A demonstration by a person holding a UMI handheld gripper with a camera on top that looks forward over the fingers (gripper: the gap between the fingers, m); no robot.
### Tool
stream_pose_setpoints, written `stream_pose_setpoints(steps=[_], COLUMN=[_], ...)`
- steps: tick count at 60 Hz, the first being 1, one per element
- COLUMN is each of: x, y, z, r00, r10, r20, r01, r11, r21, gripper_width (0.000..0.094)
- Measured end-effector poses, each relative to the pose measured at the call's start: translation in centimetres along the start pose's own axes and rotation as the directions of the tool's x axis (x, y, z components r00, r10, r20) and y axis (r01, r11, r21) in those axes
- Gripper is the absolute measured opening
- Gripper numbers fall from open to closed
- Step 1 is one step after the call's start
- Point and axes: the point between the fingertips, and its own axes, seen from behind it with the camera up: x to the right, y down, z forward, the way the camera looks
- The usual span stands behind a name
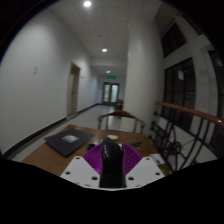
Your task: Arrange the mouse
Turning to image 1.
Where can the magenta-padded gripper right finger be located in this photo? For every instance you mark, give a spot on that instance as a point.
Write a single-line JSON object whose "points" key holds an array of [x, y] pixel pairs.
{"points": [[145, 170]]}

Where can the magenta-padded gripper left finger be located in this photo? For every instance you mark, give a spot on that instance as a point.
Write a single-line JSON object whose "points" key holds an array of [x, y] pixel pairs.
{"points": [[80, 170]]}

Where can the black computer mouse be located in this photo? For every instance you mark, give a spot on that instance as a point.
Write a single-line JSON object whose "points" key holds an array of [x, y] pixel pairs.
{"points": [[112, 163]]}

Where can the black closed laptop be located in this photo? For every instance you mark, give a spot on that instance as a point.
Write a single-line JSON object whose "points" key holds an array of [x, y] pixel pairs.
{"points": [[68, 141]]}

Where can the small white box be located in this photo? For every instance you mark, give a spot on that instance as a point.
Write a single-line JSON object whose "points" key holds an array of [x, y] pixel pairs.
{"points": [[112, 136]]}

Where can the black railing with wooden handrail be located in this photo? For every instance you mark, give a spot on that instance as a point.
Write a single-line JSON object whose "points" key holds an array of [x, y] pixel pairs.
{"points": [[186, 133]]}

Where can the wooden armchair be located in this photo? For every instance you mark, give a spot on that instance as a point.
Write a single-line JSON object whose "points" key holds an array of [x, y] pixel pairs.
{"points": [[121, 115]]}

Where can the white side door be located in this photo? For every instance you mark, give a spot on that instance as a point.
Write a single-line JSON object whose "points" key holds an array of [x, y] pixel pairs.
{"points": [[74, 90]]}

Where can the glass double door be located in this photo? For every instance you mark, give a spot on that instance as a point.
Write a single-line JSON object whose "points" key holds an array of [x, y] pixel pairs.
{"points": [[110, 92]]}

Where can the tall dark window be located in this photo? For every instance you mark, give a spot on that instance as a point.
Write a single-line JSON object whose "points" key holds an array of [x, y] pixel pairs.
{"points": [[180, 93]]}

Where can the green exit sign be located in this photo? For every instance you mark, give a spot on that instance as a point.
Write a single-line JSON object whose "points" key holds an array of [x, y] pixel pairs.
{"points": [[111, 77]]}

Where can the ceiling lights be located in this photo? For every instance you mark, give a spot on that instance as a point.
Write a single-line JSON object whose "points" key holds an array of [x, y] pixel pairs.
{"points": [[104, 50]]}

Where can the dark transom window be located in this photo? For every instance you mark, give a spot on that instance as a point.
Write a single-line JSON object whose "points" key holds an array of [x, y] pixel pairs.
{"points": [[173, 38]]}

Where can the white wall plate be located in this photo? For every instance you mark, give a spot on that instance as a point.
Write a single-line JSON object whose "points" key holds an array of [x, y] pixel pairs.
{"points": [[35, 70]]}

